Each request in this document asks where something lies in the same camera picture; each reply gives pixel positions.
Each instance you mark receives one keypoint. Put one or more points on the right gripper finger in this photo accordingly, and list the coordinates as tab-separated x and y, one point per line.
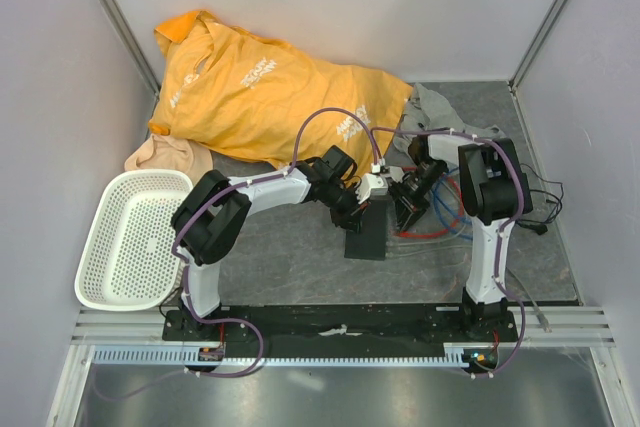
412	213
402	212

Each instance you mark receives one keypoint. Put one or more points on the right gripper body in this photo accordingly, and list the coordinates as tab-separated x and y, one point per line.
413	191

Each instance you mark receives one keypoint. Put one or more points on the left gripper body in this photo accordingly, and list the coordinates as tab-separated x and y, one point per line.
343	205

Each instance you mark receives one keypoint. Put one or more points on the black network switch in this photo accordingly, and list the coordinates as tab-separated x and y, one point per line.
371	241

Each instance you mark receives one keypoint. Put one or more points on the orange printed t-shirt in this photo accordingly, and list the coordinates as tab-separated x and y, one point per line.
256	99

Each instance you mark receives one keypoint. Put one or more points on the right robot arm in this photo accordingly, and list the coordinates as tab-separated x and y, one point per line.
494	192

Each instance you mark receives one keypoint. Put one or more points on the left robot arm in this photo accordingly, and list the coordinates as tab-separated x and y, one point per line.
211	217

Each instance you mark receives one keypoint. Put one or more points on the grey t-shirt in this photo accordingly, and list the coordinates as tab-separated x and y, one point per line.
426	109

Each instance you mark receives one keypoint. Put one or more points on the beige cloth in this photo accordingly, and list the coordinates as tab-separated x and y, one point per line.
168	152

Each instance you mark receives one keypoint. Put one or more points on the white perforated plastic basket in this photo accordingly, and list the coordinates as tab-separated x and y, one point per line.
126	264

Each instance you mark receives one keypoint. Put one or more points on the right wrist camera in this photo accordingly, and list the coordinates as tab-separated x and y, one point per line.
393	174

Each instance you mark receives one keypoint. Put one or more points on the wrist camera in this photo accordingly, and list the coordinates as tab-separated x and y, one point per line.
371	185
393	174

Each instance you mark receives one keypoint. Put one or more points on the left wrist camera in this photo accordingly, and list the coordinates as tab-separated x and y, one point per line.
371	185

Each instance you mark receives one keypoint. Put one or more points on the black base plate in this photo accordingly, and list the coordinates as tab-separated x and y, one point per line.
342	329

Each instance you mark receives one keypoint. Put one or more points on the grey slotted cable duct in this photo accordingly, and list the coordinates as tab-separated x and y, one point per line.
196	356

